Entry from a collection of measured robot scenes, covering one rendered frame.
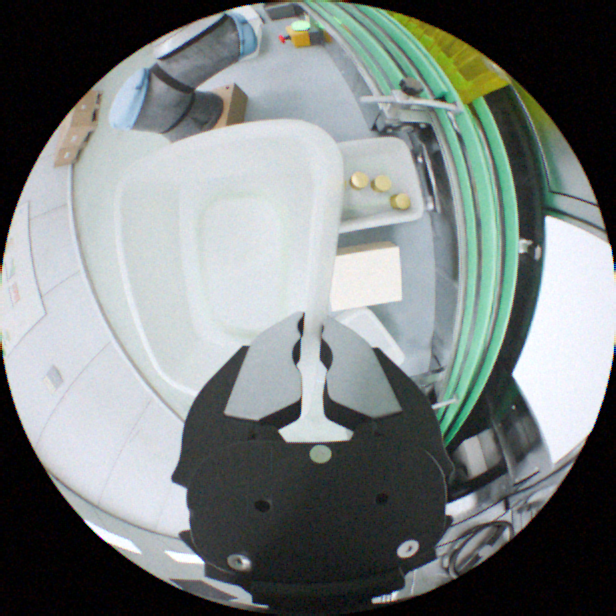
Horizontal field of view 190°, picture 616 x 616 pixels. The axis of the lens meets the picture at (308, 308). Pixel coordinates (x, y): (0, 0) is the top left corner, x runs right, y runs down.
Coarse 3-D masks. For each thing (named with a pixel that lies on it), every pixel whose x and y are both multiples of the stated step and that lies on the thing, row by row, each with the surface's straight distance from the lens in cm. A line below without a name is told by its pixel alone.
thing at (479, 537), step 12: (480, 528) 73; (492, 528) 80; (504, 528) 79; (468, 540) 72; (480, 540) 79; (492, 540) 77; (456, 552) 72; (468, 552) 78; (480, 552) 76; (492, 552) 84; (456, 564) 78; (468, 564) 76; (456, 576) 76
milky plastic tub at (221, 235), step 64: (256, 128) 11; (320, 128) 10; (128, 192) 19; (192, 192) 21; (256, 192) 18; (320, 192) 9; (128, 256) 19; (192, 256) 22; (256, 256) 18; (320, 256) 9; (192, 320) 26; (256, 320) 21; (320, 320) 11; (192, 384) 23
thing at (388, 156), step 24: (360, 144) 40; (384, 144) 43; (360, 168) 46; (384, 168) 47; (408, 168) 42; (360, 192) 45; (384, 192) 46; (408, 192) 44; (360, 216) 45; (384, 216) 41; (408, 216) 40
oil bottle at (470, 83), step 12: (456, 60) 42; (468, 60) 40; (480, 60) 38; (444, 72) 44; (456, 72) 42; (468, 72) 40; (480, 72) 38; (492, 72) 37; (504, 72) 38; (456, 84) 42; (468, 84) 40; (480, 84) 40; (492, 84) 40; (504, 84) 41; (468, 96) 44; (480, 96) 44
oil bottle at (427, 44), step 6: (420, 24) 49; (426, 24) 48; (420, 30) 49; (426, 30) 48; (432, 30) 46; (438, 30) 45; (414, 36) 51; (420, 36) 49; (426, 36) 48; (432, 36) 46; (438, 36) 46; (420, 42) 49; (426, 42) 48; (432, 42) 47; (426, 48) 48
